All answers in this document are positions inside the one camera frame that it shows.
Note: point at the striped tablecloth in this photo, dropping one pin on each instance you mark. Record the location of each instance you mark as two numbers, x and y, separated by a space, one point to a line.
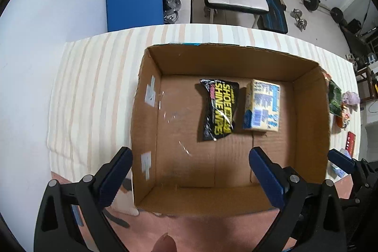
92 99

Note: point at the green snack bag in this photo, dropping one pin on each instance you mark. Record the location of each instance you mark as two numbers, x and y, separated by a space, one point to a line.
334 96

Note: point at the yellow blue tissue pack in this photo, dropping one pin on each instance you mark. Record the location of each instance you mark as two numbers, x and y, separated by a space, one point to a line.
262 106

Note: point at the red snack bag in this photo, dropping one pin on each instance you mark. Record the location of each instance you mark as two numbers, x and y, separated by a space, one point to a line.
327 77

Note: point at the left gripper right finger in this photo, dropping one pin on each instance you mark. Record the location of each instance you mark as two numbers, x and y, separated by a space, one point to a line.
308 213

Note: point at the purple cloth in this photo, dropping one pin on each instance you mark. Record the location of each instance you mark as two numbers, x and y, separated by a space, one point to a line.
350 98

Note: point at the light blue tissue pack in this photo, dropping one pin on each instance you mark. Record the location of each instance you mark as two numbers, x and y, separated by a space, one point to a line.
336 170

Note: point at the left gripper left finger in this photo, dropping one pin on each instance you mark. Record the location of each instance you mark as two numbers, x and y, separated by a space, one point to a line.
56 228

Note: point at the blue black weight bench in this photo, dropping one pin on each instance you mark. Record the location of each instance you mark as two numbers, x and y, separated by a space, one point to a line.
274 20

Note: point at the black barbell on floor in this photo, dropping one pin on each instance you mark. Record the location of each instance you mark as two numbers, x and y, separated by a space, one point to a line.
336 14

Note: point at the orange panda snack bag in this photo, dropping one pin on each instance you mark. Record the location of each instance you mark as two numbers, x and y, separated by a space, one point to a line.
343 120

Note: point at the dark red pouch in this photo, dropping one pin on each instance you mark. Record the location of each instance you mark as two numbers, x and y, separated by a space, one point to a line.
350 143

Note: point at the chrome dumbbell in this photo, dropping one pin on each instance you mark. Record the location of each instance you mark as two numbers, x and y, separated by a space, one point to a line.
300 22

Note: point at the open cardboard box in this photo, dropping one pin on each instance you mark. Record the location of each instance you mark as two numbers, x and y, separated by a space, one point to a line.
177 172

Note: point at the black shoe shine wipes pack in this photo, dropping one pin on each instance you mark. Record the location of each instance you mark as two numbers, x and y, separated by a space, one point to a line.
222 104

